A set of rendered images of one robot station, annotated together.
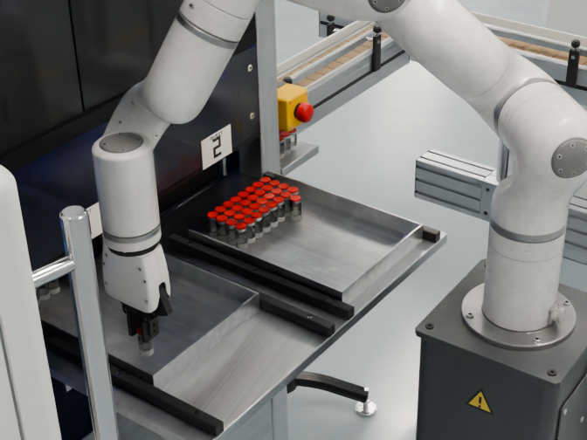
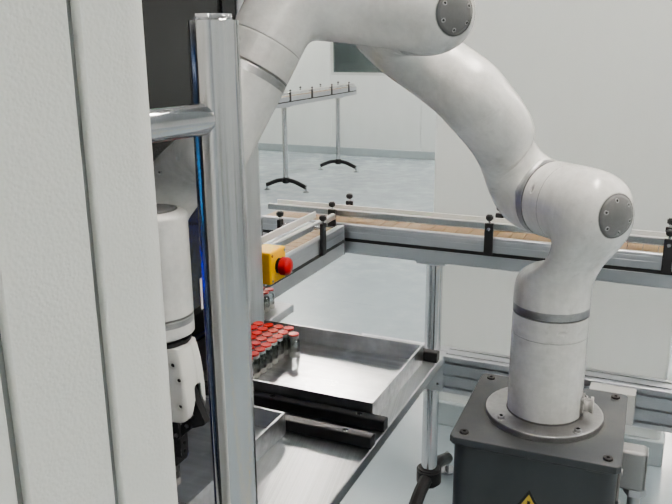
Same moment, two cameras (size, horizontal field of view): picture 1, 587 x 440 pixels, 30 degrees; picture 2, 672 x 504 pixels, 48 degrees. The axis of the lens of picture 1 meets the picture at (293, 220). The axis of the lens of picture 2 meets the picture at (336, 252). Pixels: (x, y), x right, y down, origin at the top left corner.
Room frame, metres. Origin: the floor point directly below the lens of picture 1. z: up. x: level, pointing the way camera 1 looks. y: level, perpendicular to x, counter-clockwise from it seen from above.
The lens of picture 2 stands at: (0.44, 0.23, 1.47)
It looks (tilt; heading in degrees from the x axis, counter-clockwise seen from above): 16 degrees down; 347
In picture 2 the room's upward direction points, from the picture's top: straight up
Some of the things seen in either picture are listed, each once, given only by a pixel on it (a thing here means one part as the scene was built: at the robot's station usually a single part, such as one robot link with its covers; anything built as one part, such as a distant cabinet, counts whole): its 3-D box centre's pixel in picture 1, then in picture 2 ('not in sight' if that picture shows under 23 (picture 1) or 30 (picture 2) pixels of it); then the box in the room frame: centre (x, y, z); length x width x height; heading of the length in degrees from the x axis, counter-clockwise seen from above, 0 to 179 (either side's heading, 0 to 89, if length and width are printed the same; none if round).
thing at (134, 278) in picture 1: (135, 266); (163, 369); (1.35, 0.24, 1.07); 0.10 x 0.08 x 0.11; 53
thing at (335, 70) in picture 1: (310, 75); (271, 256); (2.34, -0.05, 0.92); 0.69 x 0.16 x 0.16; 143
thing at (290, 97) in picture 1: (285, 106); (264, 263); (2.03, 0.01, 0.99); 0.08 x 0.07 x 0.07; 53
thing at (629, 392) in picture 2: not in sight; (611, 403); (2.11, -0.94, 0.50); 0.12 x 0.05 x 0.09; 53
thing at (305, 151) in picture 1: (274, 152); (253, 312); (2.07, 0.04, 0.87); 0.14 x 0.13 x 0.02; 53
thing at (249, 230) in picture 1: (268, 216); (269, 353); (1.74, 0.05, 0.90); 0.18 x 0.02 x 0.05; 143
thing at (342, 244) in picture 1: (306, 235); (311, 364); (1.69, -0.02, 0.90); 0.34 x 0.26 x 0.04; 52
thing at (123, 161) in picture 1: (126, 181); (154, 259); (1.36, 0.24, 1.21); 0.09 x 0.08 x 0.13; 12
